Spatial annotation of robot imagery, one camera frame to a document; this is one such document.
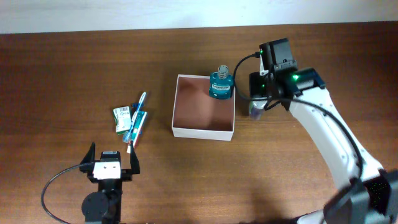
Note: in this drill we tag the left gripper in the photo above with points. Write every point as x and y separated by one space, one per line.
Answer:
126 174

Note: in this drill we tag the blue mouthwash bottle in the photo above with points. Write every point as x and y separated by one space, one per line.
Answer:
221 83

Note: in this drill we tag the green toothpaste box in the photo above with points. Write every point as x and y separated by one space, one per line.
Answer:
134 134

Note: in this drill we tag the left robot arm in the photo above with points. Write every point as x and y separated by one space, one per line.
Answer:
104 205

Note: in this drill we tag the white cardboard box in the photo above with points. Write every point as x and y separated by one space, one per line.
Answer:
199 116

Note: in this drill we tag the green white soap packet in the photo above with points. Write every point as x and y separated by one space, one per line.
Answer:
122 117

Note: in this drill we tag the blue white toothbrush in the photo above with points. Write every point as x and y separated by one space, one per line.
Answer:
134 118

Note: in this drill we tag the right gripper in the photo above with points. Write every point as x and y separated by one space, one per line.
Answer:
254 89

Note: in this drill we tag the clear pump soap bottle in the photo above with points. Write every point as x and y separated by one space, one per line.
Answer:
256 109

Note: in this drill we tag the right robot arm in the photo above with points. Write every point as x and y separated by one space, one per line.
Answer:
367 193

